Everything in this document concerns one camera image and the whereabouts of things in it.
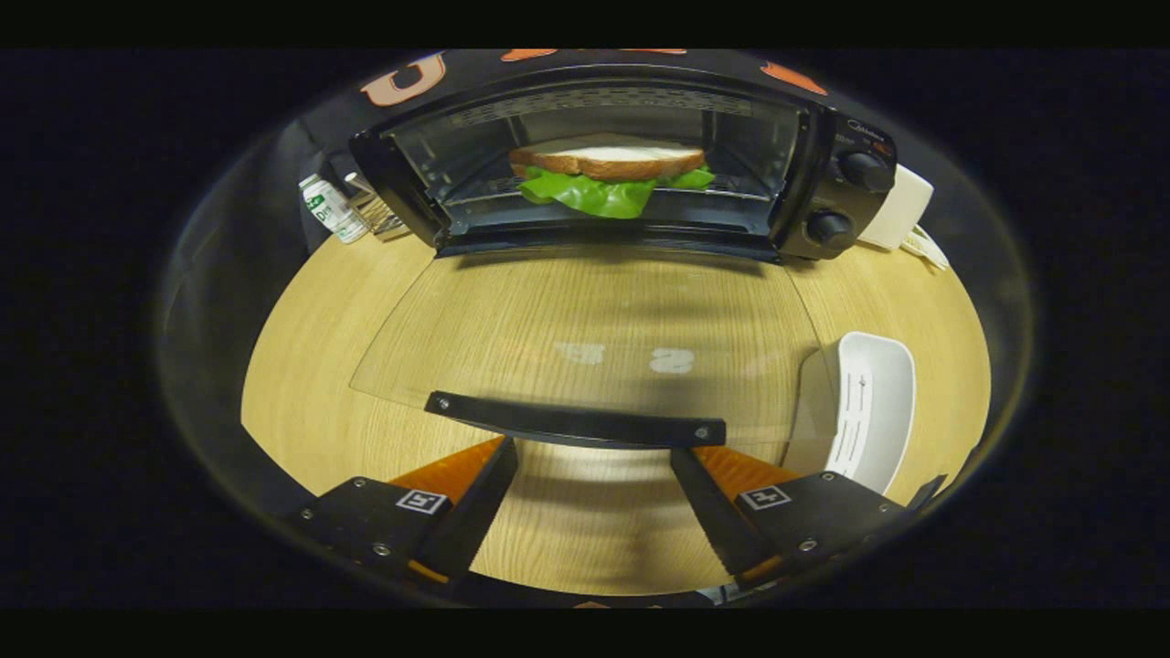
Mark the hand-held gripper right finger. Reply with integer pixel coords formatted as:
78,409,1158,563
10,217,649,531
670,445,911,589

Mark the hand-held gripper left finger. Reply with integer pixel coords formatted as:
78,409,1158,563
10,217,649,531
291,436,520,587

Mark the black toaster oven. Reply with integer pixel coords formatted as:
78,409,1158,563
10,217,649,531
348,64,899,451

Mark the lettuce sandwich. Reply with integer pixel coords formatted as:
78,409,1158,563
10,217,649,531
507,133,717,220

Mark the white pop-up toaster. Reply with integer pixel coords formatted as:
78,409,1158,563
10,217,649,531
857,163,935,251

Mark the white rectangular tray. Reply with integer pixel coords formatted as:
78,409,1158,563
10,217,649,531
784,331,917,496

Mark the white bottle green label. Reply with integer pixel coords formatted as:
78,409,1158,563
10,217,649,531
298,174,370,245

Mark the metal wire rack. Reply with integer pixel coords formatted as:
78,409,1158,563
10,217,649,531
345,172,412,242

